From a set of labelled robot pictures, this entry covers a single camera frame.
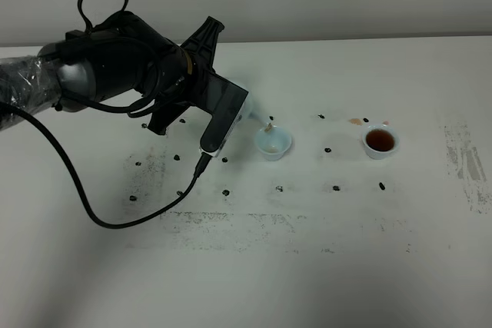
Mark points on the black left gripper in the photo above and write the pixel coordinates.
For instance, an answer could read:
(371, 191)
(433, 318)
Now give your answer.
(181, 77)

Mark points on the light blue porcelain teapot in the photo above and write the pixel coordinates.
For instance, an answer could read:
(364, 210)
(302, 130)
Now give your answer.
(250, 110)

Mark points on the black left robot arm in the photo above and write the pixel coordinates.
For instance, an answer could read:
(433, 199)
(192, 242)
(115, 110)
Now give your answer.
(124, 66)

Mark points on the right blue porcelain teacup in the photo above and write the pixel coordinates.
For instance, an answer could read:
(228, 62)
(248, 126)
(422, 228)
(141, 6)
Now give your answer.
(379, 141)

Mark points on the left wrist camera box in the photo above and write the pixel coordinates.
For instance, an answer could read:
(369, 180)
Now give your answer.
(224, 101)

